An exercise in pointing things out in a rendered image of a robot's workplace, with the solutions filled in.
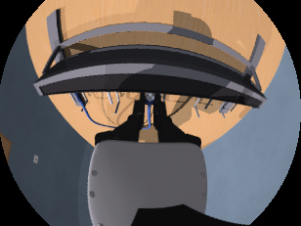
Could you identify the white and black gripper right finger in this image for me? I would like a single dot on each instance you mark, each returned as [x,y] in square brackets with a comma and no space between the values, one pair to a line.
[166,128]

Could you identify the small grey cable plug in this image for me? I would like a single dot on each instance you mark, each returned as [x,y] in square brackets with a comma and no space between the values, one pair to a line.
[149,99]

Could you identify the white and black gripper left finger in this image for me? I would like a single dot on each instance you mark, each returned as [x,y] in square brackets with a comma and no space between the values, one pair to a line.
[129,129]

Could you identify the blue patch cord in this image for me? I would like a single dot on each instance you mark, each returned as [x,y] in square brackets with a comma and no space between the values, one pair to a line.
[84,108]

